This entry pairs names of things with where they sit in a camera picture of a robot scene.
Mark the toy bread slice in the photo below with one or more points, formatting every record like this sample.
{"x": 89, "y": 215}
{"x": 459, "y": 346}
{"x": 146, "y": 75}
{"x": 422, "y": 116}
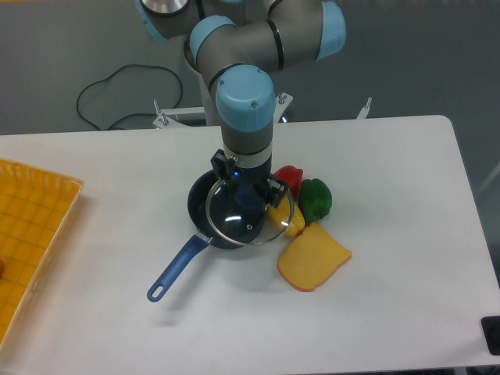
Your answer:
{"x": 311, "y": 259}

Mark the blue frying pan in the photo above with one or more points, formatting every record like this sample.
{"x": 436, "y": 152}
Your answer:
{"x": 204, "y": 237}

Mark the yellow plastic basket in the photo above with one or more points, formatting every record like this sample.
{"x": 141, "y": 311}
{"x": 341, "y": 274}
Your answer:
{"x": 35, "y": 205}

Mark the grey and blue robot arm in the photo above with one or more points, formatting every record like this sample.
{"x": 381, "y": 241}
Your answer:
{"x": 235, "y": 59}

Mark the black device at table edge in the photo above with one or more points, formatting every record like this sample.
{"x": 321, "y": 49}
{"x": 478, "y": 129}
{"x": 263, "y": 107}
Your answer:
{"x": 490, "y": 327}

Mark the red toy bell pepper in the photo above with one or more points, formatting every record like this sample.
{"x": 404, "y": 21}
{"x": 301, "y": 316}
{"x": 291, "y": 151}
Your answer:
{"x": 292, "y": 176}

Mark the yellow toy bell pepper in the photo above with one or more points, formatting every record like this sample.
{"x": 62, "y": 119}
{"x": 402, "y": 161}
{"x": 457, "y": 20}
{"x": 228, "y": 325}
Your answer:
{"x": 281, "y": 218}

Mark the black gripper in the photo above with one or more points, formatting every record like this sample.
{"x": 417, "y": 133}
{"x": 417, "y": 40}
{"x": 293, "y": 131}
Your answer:
{"x": 252, "y": 170}

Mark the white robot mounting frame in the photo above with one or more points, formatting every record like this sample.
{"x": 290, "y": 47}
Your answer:
{"x": 197, "y": 117}

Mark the glass lid with blue knob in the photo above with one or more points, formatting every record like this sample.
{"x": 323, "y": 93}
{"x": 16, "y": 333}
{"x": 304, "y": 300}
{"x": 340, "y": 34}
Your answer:
{"x": 238, "y": 213}

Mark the green toy bell pepper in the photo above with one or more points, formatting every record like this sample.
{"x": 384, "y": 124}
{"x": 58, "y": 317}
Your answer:
{"x": 314, "y": 200}

